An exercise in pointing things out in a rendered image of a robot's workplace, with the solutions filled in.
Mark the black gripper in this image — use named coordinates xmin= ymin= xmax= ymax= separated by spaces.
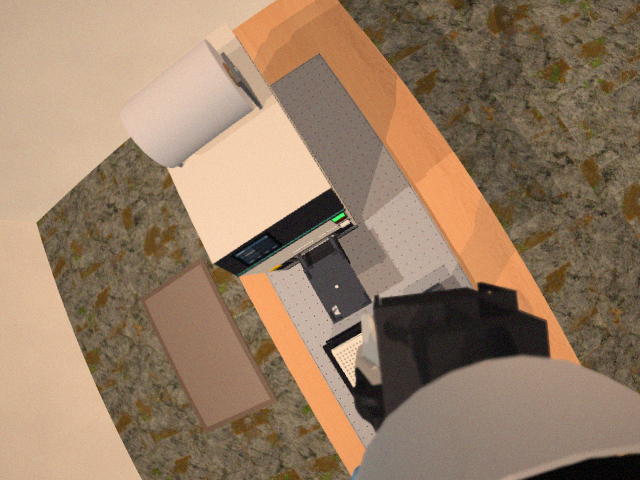
xmin=353 ymin=282 xmax=551 ymax=433

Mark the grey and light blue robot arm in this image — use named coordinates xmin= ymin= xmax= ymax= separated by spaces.
xmin=351 ymin=356 xmax=640 ymax=480

